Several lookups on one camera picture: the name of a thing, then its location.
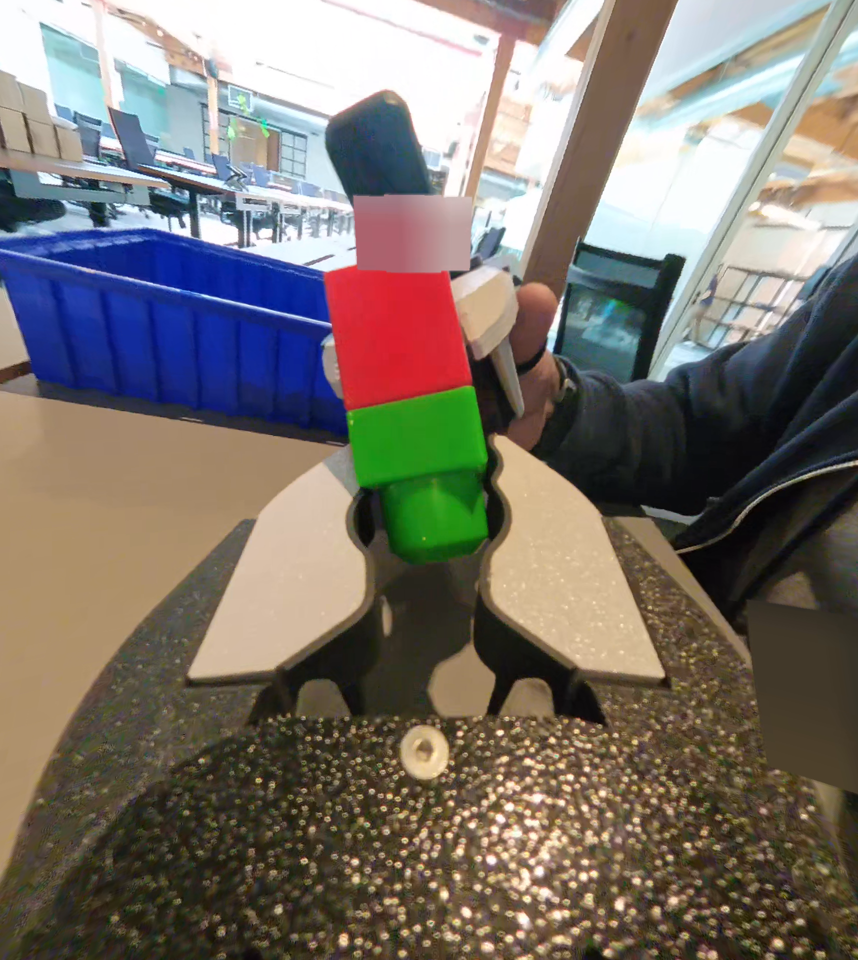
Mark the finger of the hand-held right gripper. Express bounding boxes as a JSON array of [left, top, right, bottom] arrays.
[[450, 266, 528, 436], [321, 336, 348, 402]]

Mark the person's right hand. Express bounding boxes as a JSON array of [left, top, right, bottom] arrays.
[[505, 281, 584, 453]]

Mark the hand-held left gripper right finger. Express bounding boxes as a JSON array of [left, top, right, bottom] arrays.
[[474, 433, 669, 695]]

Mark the thick wooden post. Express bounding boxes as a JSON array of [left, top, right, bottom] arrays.
[[520, 0, 681, 294]]

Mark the person's body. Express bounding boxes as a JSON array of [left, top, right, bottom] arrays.
[[672, 420, 858, 631]]

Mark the person's right forearm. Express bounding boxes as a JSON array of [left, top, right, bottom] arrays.
[[530, 213, 858, 526]]

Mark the thin wooden post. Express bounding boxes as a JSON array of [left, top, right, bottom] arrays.
[[462, 33, 520, 198]]

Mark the blue plastic bin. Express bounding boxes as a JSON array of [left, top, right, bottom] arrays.
[[0, 227, 351, 438]]

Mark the long wooden desk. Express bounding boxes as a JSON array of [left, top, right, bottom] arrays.
[[0, 142, 175, 230]]

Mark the black screen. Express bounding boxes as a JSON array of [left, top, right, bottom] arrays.
[[551, 240, 689, 385]]

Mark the black office chair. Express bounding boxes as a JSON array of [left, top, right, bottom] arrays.
[[108, 106, 169, 170]]

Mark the large red mega block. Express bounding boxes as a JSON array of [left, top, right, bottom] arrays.
[[322, 268, 475, 412]]

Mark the green mega block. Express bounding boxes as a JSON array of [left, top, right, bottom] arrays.
[[346, 386, 492, 567]]

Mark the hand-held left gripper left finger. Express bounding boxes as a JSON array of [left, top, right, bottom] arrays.
[[186, 448, 385, 695]]

